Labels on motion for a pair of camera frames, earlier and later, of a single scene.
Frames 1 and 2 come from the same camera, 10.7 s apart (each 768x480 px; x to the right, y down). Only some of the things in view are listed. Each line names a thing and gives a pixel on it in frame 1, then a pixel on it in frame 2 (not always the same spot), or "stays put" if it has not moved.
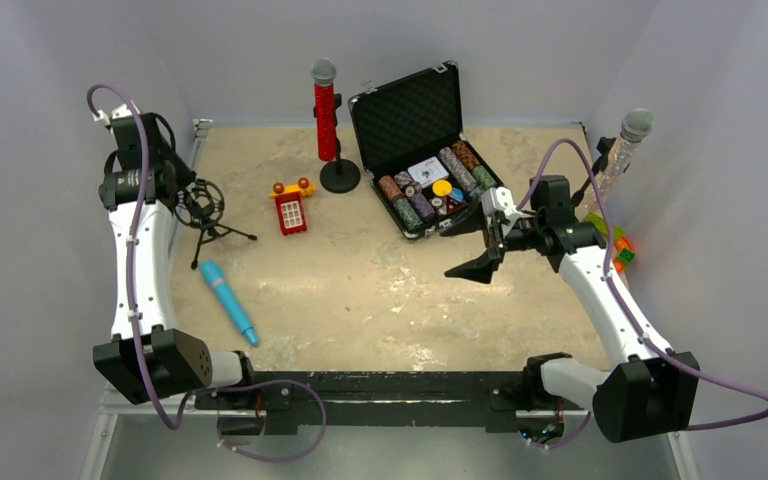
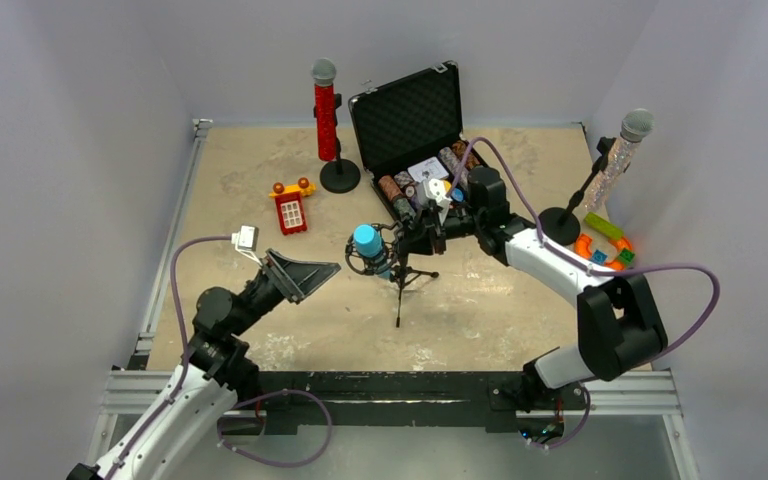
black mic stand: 341,175 stays put
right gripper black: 494,232 -> 432,225
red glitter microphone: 324,74 stays put
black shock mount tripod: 200,206 -> 380,250
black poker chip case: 409,136 stays put
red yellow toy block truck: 291,205 stays put
